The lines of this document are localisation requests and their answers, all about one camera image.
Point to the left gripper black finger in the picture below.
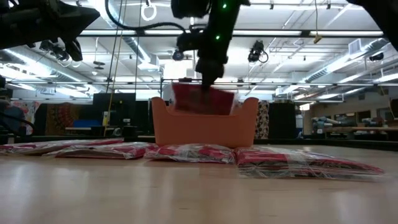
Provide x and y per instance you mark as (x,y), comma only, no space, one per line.
(84,17)

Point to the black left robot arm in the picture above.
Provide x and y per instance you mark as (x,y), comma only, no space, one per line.
(18,21)

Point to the orange plastic basket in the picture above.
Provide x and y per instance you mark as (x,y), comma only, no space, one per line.
(202,130)

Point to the spotted white cloth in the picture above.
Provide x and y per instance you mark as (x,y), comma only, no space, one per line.
(262,119)

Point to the floral pink cloth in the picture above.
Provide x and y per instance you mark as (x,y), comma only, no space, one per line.
(32,112)

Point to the dark red patterned cloth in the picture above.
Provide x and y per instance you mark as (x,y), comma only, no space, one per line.
(62,116)

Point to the person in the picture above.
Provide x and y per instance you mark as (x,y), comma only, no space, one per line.
(12,116)

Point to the yellow white sign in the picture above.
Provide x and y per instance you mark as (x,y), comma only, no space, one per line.
(105,119)

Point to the black office chair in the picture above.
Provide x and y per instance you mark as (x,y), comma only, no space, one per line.
(28,124)

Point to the yellow hanging tag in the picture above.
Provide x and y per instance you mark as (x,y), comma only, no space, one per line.
(317,39)

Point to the blue box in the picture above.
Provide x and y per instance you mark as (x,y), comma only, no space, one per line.
(87,123)

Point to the white air vent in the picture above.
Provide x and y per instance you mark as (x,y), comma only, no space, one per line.
(354,46)

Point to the wooden table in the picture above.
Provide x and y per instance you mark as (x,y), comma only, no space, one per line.
(357,128)

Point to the black ceiling speaker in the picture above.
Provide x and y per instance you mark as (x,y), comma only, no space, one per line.
(377,56)

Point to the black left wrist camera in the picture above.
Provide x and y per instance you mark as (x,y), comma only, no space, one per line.
(74,49)

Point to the black ceiling camera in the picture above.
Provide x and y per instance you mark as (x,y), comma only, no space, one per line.
(256,51)

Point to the silver ceiling air duct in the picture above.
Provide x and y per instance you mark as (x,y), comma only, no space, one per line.
(132,45)

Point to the black ceiling rail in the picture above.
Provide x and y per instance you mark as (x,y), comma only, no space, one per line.
(304,33)

